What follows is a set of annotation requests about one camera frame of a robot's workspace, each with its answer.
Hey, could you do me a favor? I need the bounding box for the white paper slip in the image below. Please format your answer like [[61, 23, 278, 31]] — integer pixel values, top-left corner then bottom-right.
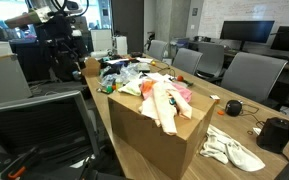
[[252, 126, 263, 137]]

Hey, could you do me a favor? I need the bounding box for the white flat box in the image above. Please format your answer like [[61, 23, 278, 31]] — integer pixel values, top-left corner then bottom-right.
[[136, 62, 152, 73]]

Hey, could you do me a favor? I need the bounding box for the gray framed office chair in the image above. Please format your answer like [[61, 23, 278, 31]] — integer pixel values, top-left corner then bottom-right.
[[0, 90, 132, 180]]

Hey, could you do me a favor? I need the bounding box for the dark green small object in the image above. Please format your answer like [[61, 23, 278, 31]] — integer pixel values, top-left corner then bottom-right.
[[183, 79, 195, 88]]

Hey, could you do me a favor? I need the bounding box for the large clear plastic bag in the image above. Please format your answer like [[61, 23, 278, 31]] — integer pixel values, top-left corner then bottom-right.
[[100, 63, 142, 88]]

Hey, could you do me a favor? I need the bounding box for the orange black clamp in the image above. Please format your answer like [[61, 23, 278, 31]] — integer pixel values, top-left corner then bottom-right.
[[0, 146, 41, 180]]

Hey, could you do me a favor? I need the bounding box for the white paper sheet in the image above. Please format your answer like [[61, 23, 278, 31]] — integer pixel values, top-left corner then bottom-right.
[[135, 57, 155, 65], [105, 58, 131, 65]]

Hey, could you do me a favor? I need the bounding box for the black speaker cable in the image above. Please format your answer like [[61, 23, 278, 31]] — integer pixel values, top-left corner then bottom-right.
[[239, 102, 261, 118]]

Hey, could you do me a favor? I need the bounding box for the white paper stack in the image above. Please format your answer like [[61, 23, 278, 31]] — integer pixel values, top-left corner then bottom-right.
[[143, 72, 176, 85]]

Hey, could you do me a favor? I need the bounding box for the small white orange box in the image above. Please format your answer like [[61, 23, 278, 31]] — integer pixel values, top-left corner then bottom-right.
[[209, 94, 221, 103]]

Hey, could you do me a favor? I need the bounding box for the tan wrist camera mount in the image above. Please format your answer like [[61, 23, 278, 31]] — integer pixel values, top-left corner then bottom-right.
[[4, 8, 53, 30]]

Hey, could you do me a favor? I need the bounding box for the pink shirt orange print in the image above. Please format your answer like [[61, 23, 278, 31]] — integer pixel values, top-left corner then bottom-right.
[[139, 79, 193, 104]]

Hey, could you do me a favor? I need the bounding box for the black cylindrical appliance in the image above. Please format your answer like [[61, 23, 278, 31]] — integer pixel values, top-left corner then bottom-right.
[[255, 116, 289, 155]]

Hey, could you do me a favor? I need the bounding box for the yellow liquid spray bottle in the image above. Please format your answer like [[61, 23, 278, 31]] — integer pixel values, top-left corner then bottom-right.
[[114, 74, 125, 92]]

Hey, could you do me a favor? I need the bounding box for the black flat device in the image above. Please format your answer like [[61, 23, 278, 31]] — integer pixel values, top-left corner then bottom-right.
[[129, 51, 144, 59]]

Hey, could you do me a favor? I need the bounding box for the black round speaker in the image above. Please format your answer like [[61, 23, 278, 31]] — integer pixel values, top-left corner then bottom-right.
[[224, 99, 244, 118]]

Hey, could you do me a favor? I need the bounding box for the large gray board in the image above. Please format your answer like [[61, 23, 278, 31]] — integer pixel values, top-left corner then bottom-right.
[[0, 41, 34, 106]]

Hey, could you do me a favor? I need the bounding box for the white computer tower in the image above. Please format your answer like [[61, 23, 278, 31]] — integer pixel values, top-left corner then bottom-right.
[[112, 35, 129, 56]]

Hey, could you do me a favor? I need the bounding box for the blue bin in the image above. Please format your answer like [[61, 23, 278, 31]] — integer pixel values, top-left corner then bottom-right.
[[174, 37, 191, 49]]

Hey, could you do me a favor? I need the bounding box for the black bulky object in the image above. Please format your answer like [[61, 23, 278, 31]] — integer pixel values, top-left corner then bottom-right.
[[9, 39, 85, 83]]

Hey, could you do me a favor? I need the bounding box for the white cabinet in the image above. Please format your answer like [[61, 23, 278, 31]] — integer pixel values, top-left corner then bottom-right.
[[90, 28, 114, 53]]

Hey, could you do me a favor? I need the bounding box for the peach cloth garment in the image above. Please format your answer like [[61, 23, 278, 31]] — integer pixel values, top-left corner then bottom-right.
[[138, 79, 194, 137]]

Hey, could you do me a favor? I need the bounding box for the large brown cardboard box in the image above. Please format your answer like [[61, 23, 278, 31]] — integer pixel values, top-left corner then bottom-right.
[[107, 84, 217, 180]]

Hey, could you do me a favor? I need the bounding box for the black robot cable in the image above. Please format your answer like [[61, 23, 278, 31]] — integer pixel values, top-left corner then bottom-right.
[[50, 0, 90, 18]]

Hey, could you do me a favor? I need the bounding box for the small brown cardboard box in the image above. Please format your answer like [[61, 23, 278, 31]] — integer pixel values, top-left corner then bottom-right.
[[80, 57, 102, 78]]

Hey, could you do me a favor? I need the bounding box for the white crumpled towel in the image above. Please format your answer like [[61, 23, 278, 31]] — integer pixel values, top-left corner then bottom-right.
[[199, 124, 267, 173]]

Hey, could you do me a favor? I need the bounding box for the black cloth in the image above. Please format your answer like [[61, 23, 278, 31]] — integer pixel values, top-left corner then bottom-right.
[[98, 59, 127, 77]]

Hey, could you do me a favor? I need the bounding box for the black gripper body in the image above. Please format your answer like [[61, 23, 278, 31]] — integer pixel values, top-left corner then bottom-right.
[[43, 15, 76, 53]]

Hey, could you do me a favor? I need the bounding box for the black table cable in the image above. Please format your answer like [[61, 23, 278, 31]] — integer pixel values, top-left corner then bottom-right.
[[154, 64, 177, 79]]

